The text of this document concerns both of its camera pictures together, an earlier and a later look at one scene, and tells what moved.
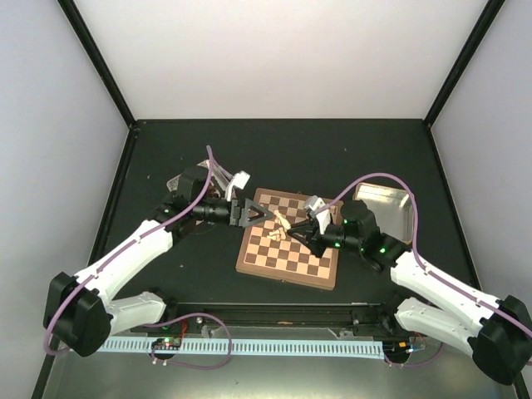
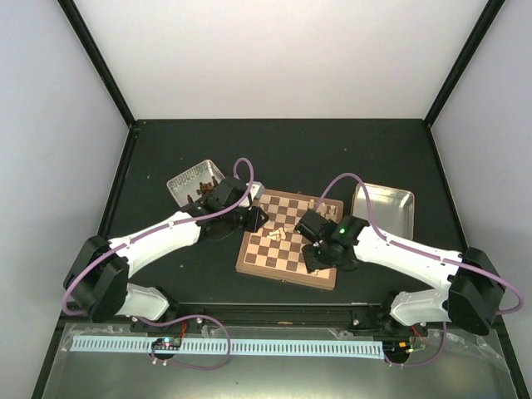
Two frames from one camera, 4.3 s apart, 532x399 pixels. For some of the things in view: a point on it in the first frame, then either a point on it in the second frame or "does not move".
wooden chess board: (288, 261) does not move
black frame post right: (485, 22) does not move
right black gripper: (315, 246) to (312, 263)
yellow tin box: (391, 207) does not move
